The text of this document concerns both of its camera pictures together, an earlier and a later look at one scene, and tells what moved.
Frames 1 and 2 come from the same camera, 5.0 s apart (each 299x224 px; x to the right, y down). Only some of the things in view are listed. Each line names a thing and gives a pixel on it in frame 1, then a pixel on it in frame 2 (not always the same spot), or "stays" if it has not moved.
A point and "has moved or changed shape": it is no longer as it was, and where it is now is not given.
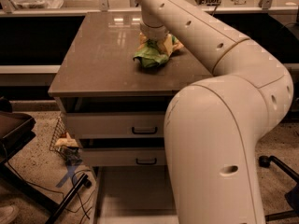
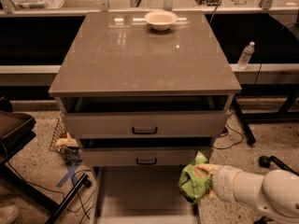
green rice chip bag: (152, 56) has moved or changed shape
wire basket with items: (64, 146) stays
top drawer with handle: (115, 117) stays
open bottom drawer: (135, 194) stays
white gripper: (154, 33) -> (224, 181)
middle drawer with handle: (124, 157) stays
